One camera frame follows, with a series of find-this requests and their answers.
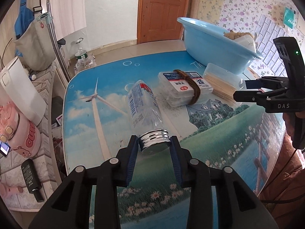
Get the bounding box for clear plastic box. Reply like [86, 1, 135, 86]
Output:
[234, 34, 256, 53]

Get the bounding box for clear bottle silver cap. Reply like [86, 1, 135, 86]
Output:
[126, 80, 171, 155]

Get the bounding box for right hand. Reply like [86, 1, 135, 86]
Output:
[283, 113, 296, 138]

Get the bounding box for clear toothpick box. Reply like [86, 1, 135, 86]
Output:
[203, 63, 246, 106]

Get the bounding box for light blue plastic basin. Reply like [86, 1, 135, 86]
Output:
[177, 17, 263, 75]

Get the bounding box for black cosmetic bottle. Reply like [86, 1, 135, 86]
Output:
[21, 159, 44, 203]

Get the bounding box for pink cartoon cup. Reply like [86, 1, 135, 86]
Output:
[1, 103, 41, 158]

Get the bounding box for pink handheld device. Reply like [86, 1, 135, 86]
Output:
[0, 182, 23, 198]

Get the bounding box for smartphone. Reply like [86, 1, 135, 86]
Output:
[0, 141, 11, 157]

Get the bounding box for water bottle on floor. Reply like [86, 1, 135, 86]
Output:
[74, 37, 87, 74]

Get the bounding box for wooden door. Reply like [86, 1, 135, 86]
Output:
[137, 0, 189, 44]

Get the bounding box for white electric kettle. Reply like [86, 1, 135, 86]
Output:
[1, 57, 47, 126]

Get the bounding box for grey tote bag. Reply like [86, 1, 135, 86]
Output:
[14, 18, 56, 71]

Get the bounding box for metal rack pole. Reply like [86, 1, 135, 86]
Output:
[46, 0, 71, 83]

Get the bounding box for blue hanging bag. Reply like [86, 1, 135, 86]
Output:
[14, 0, 34, 39]

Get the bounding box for floss box with hair tie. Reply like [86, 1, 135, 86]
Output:
[158, 71, 213, 107]

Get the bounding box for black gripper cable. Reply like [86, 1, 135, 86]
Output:
[259, 148, 305, 205]

